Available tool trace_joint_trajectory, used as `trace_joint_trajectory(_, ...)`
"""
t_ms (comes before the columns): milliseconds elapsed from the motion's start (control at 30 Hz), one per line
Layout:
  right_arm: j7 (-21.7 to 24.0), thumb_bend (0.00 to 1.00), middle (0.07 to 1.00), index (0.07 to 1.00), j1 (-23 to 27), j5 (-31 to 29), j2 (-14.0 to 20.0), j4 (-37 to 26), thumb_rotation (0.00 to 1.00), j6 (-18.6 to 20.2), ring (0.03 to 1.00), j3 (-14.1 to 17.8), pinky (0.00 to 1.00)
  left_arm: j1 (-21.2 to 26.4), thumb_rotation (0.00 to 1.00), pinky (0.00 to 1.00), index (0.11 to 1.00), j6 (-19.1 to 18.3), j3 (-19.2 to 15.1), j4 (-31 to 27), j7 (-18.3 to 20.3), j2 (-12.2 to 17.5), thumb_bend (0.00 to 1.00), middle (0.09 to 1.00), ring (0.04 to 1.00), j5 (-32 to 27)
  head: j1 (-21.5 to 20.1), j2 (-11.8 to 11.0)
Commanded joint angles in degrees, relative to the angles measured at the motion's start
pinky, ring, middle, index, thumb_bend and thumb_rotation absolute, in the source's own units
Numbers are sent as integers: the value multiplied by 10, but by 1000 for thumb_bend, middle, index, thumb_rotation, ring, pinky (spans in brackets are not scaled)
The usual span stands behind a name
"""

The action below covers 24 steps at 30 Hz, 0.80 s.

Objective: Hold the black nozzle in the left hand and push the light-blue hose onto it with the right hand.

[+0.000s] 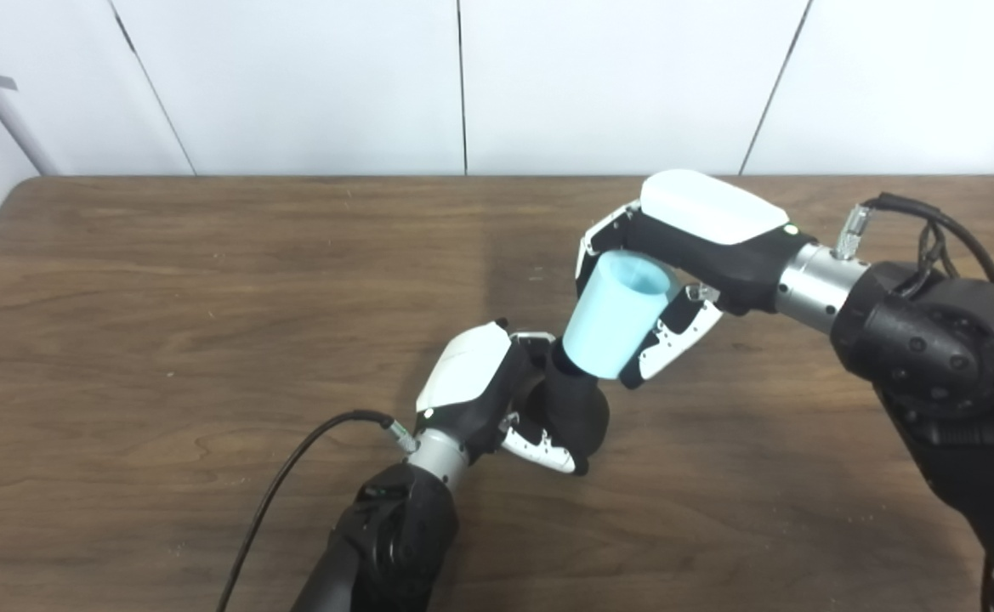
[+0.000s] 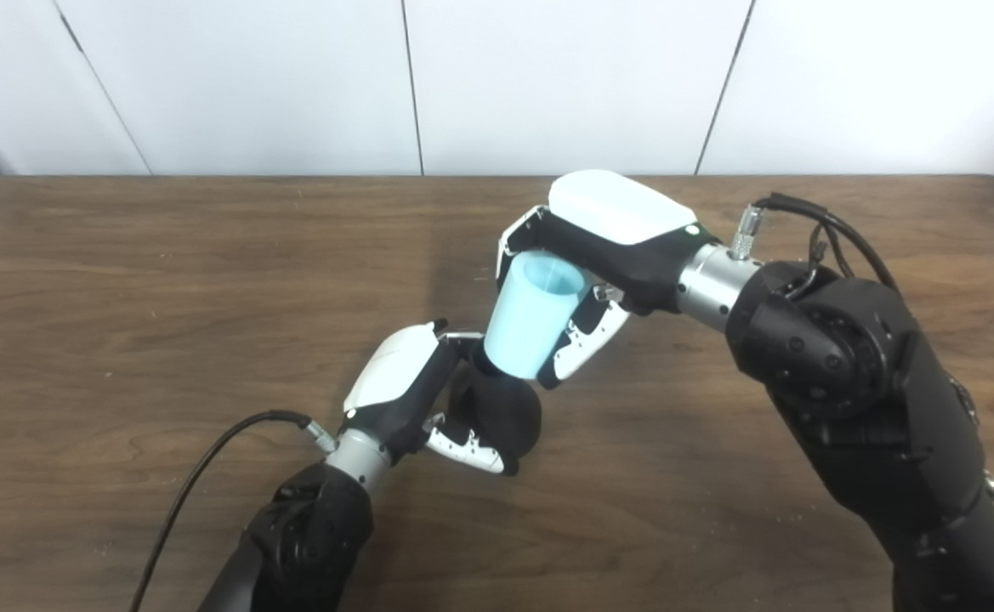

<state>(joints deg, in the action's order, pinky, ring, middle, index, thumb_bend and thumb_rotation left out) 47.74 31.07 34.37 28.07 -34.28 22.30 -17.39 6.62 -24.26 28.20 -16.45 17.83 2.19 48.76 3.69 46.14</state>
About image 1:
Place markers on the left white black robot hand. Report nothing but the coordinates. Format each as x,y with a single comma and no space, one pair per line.
462,374

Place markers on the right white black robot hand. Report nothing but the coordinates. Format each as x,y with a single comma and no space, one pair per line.
709,212

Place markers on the black flared nozzle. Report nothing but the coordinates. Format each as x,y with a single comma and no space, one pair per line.
577,416

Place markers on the white wall corner trim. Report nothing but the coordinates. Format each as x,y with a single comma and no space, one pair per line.
3,102

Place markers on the small grey wall label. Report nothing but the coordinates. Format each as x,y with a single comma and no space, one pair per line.
2,82

